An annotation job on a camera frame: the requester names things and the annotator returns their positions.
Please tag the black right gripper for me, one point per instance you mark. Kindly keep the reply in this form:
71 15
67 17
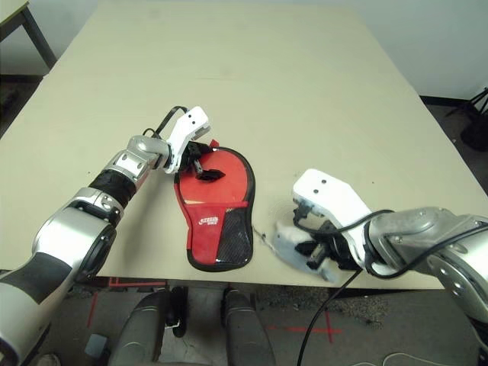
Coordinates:
337 248

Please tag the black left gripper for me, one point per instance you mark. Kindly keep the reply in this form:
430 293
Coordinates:
193 154

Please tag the red black paddle case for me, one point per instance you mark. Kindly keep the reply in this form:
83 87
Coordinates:
228 179

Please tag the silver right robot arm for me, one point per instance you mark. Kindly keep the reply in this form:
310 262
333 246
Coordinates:
419 236

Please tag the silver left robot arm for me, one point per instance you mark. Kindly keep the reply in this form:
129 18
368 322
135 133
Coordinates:
76 221

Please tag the grey right robot leg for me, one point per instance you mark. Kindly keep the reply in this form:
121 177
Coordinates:
248 331

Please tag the grey robot leg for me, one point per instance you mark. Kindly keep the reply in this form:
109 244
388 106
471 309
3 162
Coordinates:
248 331
141 331

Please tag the grey left robot leg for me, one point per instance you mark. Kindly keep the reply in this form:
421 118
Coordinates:
141 331

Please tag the beige side table black legs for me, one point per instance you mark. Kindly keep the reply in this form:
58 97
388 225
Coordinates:
38 38

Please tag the small blue-grey floor box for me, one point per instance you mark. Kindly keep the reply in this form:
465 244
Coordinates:
95 343

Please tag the grey white shoe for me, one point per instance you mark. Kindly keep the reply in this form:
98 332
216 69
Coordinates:
47 360

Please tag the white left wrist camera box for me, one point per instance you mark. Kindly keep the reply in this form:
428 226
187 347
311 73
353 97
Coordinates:
190 122

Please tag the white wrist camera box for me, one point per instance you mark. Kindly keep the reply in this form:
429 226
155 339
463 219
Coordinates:
328 190
190 122

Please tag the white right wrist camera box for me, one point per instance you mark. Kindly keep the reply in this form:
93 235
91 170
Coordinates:
328 190

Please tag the black camera tripod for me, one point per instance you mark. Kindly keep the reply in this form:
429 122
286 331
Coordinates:
478 101

